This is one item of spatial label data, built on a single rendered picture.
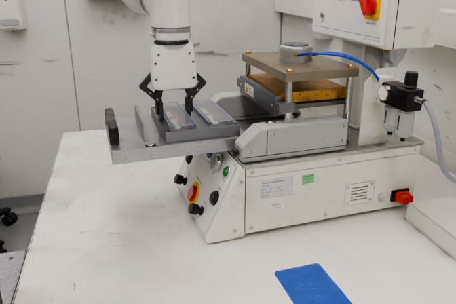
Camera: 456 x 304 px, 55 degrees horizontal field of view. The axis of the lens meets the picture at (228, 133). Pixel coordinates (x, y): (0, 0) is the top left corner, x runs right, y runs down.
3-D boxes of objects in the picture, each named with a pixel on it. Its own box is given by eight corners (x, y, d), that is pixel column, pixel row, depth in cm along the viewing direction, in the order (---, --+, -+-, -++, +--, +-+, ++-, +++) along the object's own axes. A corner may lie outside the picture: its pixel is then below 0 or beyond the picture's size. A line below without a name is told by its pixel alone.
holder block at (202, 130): (214, 110, 115) (214, 100, 114) (239, 135, 97) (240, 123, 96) (151, 116, 110) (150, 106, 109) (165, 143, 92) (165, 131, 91)
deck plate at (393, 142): (344, 106, 136) (344, 102, 135) (423, 144, 105) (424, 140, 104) (200, 120, 122) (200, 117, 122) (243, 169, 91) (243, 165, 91)
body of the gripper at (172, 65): (150, 39, 90) (153, 92, 94) (198, 37, 93) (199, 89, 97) (144, 35, 97) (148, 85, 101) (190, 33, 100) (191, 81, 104)
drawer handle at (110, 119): (114, 123, 105) (112, 106, 104) (119, 144, 91) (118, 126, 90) (105, 123, 104) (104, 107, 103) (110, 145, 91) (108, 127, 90)
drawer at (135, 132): (219, 122, 117) (219, 93, 115) (248, 151, 98) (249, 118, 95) (106, 134, 109) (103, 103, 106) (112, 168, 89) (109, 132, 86)
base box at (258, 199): (338, 157, 141) (343, 106, 135) (421, 214, 108) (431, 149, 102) (175, 180, 125) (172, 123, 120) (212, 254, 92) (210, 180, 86)
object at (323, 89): (305, 84, 121) (307, 49, 118) (349, 106, 101) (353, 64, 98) (246, 89, 116) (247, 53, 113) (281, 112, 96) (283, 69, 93)
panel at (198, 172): (176, 182, 123) (202, 122, 120) (204, 239, 97) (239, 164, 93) (169, 180, 123) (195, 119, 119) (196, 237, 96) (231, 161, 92)
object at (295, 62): (320, 80, 126) (324, 34, 121) (390, 109, 98) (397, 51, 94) (241, 86, 119) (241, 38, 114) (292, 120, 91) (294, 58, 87)
